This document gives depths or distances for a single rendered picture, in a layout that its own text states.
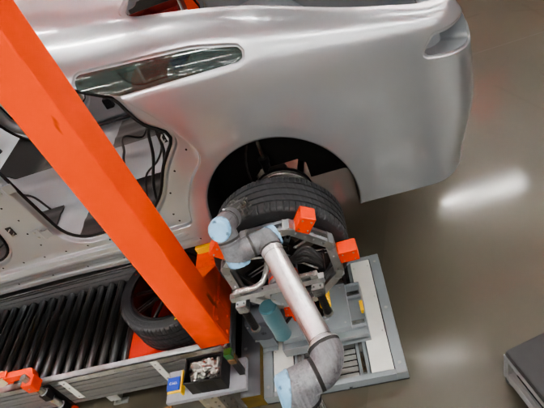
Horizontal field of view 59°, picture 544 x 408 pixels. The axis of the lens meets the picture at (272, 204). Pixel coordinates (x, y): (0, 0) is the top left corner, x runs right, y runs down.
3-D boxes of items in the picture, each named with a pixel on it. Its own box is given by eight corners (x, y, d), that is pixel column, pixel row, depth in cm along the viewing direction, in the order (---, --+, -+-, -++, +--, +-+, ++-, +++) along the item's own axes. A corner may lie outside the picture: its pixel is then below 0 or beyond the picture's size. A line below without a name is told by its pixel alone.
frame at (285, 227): (350, 282, 242) (323, 208, 207) (352, 293, 237) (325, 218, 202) (248, 306, 252) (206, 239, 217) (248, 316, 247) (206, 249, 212)
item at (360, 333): (361, 289, 297) (358, 280, 291) (371, 341, 270) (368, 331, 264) (283, 307, 307) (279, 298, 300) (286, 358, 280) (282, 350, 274)
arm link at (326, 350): (359, 366, 148) (271, 216, 191) (322, 384, 147) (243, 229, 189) (359, 379, 157) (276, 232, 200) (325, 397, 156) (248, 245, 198)
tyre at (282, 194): (342, 167, 224) (203, 183, 228) (350, 200, 207) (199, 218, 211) (345, 260, 268) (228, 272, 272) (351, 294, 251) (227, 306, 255)
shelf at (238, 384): (248, 359, 248) (246, 356, 246) (248, 390, 235) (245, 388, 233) (172, 375, 256) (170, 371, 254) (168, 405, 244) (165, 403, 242)
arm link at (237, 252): (257, 261, 187) (245, 233, 185) (231, 274, 186) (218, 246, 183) (254, 256, 197) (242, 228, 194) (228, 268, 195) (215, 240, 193)
